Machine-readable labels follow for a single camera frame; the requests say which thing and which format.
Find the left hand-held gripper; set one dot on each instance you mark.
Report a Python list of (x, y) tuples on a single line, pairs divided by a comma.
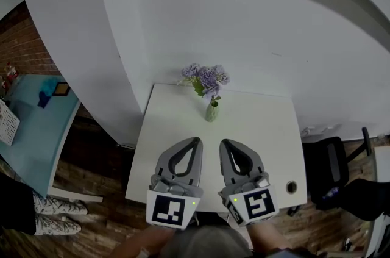
[(167, 208)]

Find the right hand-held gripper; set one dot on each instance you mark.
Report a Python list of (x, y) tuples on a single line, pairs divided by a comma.
[(259, 205)]

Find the purple flowers bouquet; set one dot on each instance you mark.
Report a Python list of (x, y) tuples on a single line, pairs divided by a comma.
[(208, 78)]

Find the person's left forearm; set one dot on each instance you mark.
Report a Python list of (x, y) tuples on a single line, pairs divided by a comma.
[(143, 243)]

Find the person's right forearm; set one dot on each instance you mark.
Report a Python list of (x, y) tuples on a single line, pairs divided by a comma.
[(268, 238)]

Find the white square table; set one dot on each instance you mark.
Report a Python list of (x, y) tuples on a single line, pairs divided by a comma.
[(256, 128)]

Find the small pale green vase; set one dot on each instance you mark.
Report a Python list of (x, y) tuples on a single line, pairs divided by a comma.
[(211, 113)]

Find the person's grey shorts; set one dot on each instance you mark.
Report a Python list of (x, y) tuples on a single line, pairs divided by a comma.
[(207, 243)]

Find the black office chair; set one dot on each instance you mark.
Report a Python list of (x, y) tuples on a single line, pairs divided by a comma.
[(332, 165)]

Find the black framed tablet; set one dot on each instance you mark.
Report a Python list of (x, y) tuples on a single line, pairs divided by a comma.
[(61, 89)]

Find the light blue table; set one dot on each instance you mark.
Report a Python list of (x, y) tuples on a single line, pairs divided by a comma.
[(36, 134)]

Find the blue cloth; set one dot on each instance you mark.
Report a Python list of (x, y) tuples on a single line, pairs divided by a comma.
[(45, 95)]

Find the white perforated basket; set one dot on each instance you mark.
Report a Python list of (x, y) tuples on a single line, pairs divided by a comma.
[(7, 124)]

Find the red figurines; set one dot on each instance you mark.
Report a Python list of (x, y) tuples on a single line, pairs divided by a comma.
[(10, 72)]

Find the white wall outlets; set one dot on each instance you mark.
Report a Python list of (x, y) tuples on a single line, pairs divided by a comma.
[(320, 129)]

